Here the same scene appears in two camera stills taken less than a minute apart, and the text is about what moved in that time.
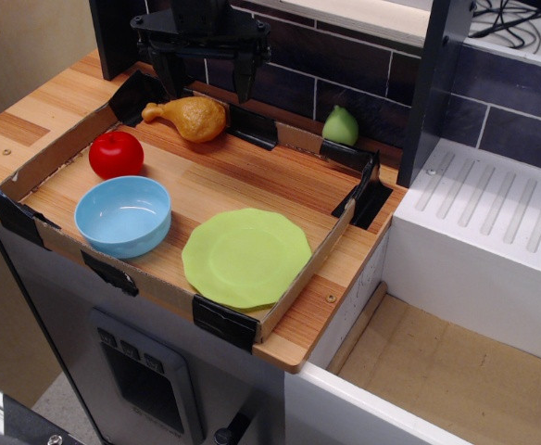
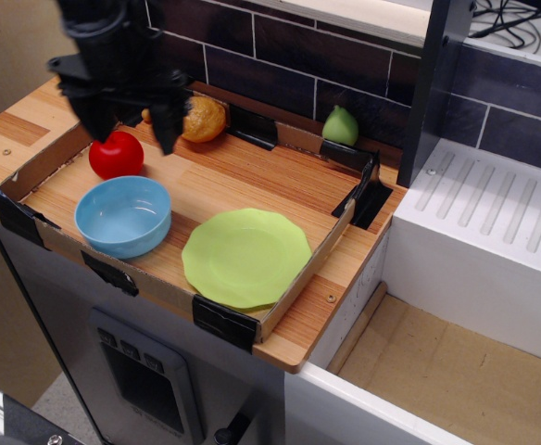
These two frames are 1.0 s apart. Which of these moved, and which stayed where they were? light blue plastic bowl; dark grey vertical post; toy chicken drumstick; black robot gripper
Moved: black robot gripper
Stayed: toy chicken drumstick; light blue plastic bowl; dark grey vertical post
